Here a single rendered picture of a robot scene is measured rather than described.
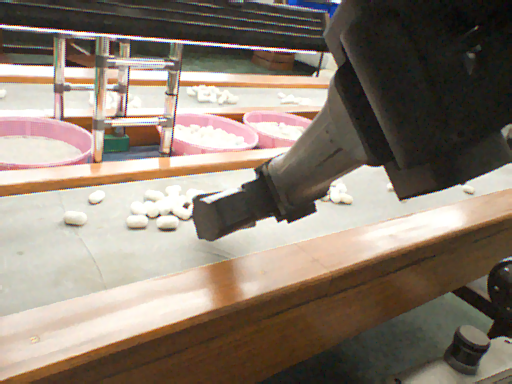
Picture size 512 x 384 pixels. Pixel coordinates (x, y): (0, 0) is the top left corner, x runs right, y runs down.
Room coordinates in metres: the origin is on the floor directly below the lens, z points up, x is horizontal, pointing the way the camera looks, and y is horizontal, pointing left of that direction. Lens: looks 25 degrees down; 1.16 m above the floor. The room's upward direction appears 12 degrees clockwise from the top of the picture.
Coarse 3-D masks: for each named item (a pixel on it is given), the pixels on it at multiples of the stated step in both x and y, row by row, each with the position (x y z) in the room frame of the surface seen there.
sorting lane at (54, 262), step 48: (48, 192) 0.73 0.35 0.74; (144, 192) 0.80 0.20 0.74; (384, 192) 1.06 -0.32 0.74; (480, 192) 1.20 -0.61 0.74; (0, 240) 0.56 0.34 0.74; (48, 240) 0.59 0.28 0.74; (96, 240) 0.61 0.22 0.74; (144, 240) 0.64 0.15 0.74; (192, 240) 0.67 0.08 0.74; (240, 240) 0.70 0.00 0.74; (288, 240) 0.74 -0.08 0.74; (48, 288) 0.48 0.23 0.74; (96, 288) 0.50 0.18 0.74
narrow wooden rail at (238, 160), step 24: (48, 168) 0.77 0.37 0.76; (72, 168) 0.79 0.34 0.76; (96, 168) 0.81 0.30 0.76; (120, 168) 0.84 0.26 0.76; (144, 168) 0.86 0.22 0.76; (168, 168) 0.89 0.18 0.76; (192, 168) 0.93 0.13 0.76; (216, 168) 0.97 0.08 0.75; (240, 168) 1.01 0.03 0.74; (0, 192) 0.68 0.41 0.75; (24, 192) 0.70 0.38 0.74
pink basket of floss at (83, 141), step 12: (0, 120) 0.96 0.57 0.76; (12, 120) 0.98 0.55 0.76; (24, 120) 0.99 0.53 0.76; (36, 120) 1.00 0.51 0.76; (48, 120) 1.01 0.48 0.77; (0, 132) 0.95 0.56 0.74; (12, 132) 0.97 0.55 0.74; (36, 132) 0.99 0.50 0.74; (60, 132) 1.00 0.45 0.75; (72, 132) 1.00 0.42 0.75; (84, 132) 0.98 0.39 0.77; (72, 144) 0.98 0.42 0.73; (84, 144) 0.96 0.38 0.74; (84, 156) 0.85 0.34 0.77; (0, 168) 0.76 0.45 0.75; (12, 168) 0.76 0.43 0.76; (24, 168) 0.77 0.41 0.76
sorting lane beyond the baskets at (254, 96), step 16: (16, 96) 1.20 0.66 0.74; (32, 96) 1.23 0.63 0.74; (48, 96) 1.26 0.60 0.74; (64, 96) 1.29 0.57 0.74; (80, 96) 1.32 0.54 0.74; (144, 96) 1.45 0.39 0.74; (160, 96) 1.49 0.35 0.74; (192, 96) 1.57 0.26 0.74; (208, 96) 1.62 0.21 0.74; (240, 96) 1.71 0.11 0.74; (256, 96) 1.76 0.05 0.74; (272, 96) 1.82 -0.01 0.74; (304, 96) 1.93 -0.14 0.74; (320, 96) 2.00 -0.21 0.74
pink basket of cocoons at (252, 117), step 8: (256, 112) 1.44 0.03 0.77; (264, 112) 1.46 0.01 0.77; (272, 112) 1.48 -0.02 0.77; (248, 120) 1.39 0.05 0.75; (256, 120) 1.43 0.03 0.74; (264, 120) 1.46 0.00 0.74; (272, 120) 1.47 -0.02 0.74; (280, 120) 1.48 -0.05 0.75; (296, 120) 1.48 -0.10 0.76; (304, 120) 1.47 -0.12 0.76; (256, 128) 1.26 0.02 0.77; (264, 136) 1.25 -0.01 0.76; (272, 136) 1.23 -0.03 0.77; (264, 144) 1.26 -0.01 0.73; (272, 144) 1.24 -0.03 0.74; (280, 144) 1.24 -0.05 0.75
